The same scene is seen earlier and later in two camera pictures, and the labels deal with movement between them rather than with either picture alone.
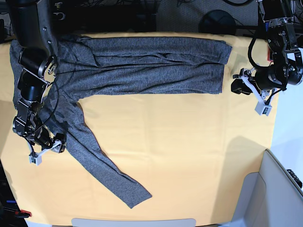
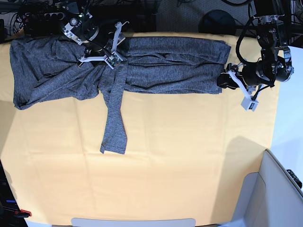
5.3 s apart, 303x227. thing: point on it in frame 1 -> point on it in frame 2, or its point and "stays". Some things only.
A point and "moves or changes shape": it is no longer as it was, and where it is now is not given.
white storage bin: (270, 197) stays
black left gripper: (43, 138) -> (106, 46)
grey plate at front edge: (76, 222) stays
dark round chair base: (217, 21) stays
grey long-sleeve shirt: (91, 66) moves or changes shape
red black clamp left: (22, 213) stays
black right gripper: (274, 77) -> (260, 73)
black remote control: (295, 178) stays
